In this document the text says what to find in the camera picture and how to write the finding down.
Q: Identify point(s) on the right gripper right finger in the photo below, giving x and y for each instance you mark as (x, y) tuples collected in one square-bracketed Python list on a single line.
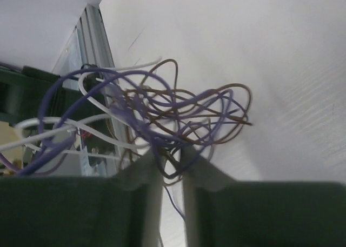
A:
[(223, 211)]

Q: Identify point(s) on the aluminium mounting rail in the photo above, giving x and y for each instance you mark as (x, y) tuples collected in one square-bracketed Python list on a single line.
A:
[(88, 47)]

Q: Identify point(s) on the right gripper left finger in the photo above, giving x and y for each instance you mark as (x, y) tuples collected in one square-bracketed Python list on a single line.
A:
[(122, 210)]

